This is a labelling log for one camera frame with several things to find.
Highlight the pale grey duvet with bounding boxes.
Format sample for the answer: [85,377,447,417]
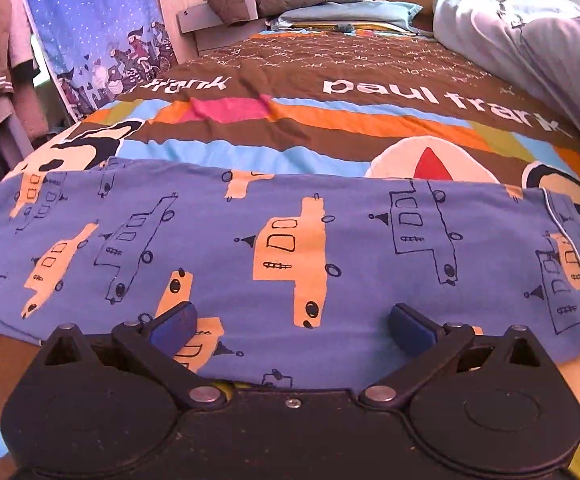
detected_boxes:
[432,0,580,156]

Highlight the striped printed blanket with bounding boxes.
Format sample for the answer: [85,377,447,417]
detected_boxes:
[0,27,580,480]

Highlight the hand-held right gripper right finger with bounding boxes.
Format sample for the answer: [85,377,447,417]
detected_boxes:
[359,302,553,408]

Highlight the white nightstand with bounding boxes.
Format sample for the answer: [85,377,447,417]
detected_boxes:
[177,0,258,53]

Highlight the blue dotted wardrobe curtain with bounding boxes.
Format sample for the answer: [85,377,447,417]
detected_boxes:
[14,0,178,122]

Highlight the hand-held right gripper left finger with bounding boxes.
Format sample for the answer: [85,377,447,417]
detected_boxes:
[38,301,228,408]

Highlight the blue car print pants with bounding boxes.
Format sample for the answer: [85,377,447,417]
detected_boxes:
[0,156,580,391]

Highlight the light blue pillow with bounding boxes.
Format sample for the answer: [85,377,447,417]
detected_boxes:
[270,0,423,36]

